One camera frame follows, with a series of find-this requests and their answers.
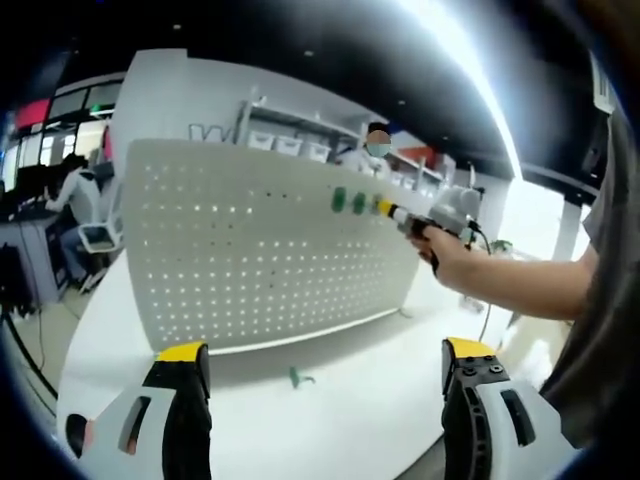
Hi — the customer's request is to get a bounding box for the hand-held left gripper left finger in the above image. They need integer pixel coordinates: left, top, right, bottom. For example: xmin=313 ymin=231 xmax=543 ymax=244
xmin=82 ymin=341 xmax=214 ymax=480

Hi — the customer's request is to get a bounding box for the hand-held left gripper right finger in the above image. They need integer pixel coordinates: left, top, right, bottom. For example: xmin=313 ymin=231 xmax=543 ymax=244
xmin=442 ymin=336 xmax=581 ymax=480

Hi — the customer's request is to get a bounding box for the white perforated mounting plate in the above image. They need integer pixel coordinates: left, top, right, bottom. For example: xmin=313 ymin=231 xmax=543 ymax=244
xmin=123 ymin=138 xmax=424 ymax=357

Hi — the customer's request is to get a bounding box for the black oval table insert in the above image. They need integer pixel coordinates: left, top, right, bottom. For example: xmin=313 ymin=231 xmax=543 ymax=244
xmin=66 ymin=412 xmax=91 ymax=459

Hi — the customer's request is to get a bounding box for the person's right hand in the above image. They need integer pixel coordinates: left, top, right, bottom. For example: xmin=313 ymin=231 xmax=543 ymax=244
xmin=410 ymin=223 xmax=470 ymax=290

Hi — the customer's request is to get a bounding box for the grey storage shelf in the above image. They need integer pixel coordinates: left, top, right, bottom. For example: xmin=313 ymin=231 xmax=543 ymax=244
xmin=238 ymin=97 xmax=454 ymax=194

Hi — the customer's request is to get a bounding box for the ceiling light strip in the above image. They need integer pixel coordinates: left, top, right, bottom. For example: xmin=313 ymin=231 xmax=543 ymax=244
xmin=414 ymin=0 xmax=526 ymax=184

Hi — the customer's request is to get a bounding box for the person's dark clothing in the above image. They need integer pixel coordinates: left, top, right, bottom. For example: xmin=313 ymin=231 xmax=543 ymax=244
xmin=539 ymin=89 xmax=640 ymax=449

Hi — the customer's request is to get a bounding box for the white mesh office chair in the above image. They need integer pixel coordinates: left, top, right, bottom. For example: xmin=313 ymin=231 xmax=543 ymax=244
xmin=78 ymin=164 xmax=125 ymax=254

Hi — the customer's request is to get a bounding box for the black computer monitor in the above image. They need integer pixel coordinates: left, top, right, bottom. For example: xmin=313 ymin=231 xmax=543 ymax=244
xmin=17 ymin=167 xmax=54 ymax=199

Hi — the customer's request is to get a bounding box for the large wall display screen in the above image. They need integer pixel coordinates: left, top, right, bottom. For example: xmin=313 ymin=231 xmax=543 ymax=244
xmin=13 ymin=97 xmax=54 ymax=130

